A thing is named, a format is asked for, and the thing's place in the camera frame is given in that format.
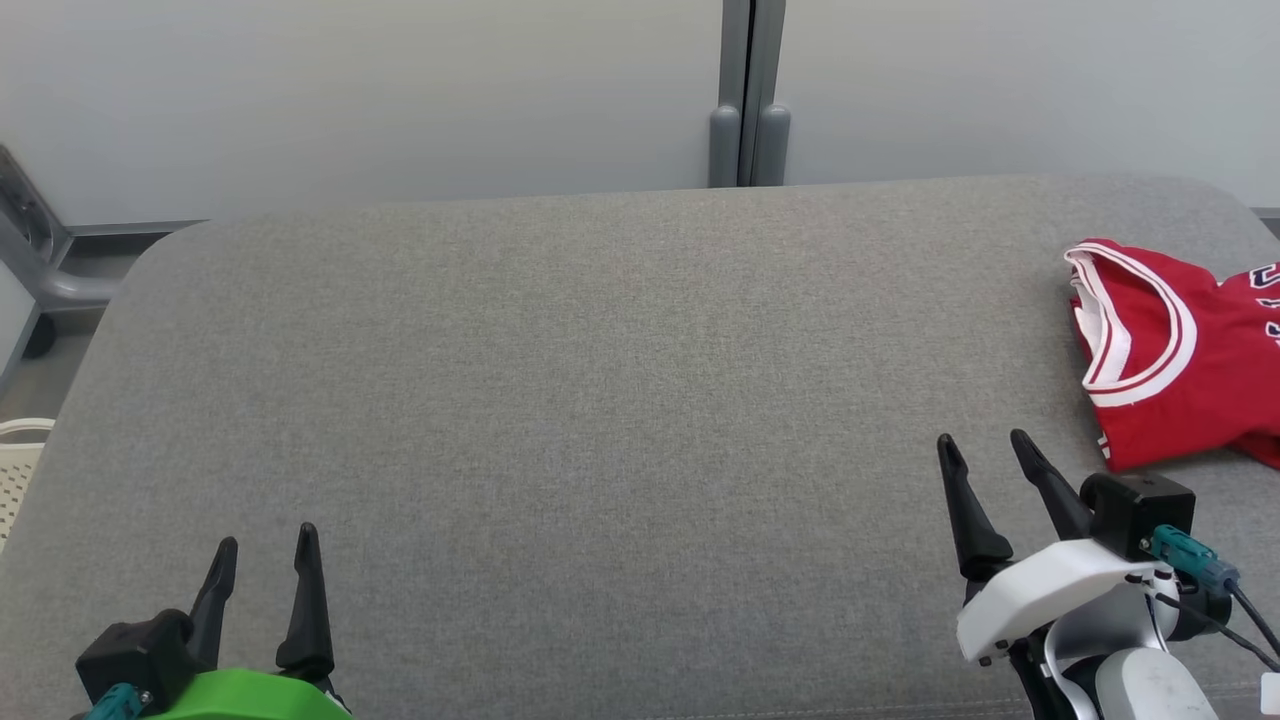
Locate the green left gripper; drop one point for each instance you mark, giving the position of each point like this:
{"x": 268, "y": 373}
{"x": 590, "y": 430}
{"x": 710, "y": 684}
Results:
{"x": 250, "y": 698}

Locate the black caster wheel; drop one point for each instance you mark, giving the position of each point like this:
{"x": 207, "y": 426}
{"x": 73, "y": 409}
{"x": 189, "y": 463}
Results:
{"x": 40, "y": 338}

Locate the grey fabric sofa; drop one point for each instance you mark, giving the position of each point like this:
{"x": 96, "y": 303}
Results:
{"x": 600, "y": 400}

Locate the white laundry basket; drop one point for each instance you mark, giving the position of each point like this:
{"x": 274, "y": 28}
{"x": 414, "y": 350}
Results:
{"x": 18, "y": 480}

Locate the red and white jersey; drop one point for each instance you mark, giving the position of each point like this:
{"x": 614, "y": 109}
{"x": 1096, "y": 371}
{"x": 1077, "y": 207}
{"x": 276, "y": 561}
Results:
{"x": 1190, "y": 400}

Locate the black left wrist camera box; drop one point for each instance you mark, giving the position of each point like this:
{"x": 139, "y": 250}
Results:
{"x": 130, "y": 655}

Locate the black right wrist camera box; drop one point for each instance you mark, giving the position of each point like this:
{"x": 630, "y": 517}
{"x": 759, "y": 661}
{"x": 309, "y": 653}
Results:
{"x": 1140, "y": 510}

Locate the grey metal frame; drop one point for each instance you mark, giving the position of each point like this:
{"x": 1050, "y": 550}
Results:
{"x": 60, "y": 290}

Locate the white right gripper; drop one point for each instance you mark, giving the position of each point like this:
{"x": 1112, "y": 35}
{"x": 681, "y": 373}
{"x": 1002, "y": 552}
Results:
{"x": 1050, "y": 590}

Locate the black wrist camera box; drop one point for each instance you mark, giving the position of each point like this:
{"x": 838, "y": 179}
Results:
{"x": 1140, "y": 510}
{"x": 130, "y": 655}

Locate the grey partition post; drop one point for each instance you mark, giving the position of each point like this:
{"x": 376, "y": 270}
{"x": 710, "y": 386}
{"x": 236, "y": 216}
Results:
{"x": 730, "y": 60}
{"x": 770, "y": 60}

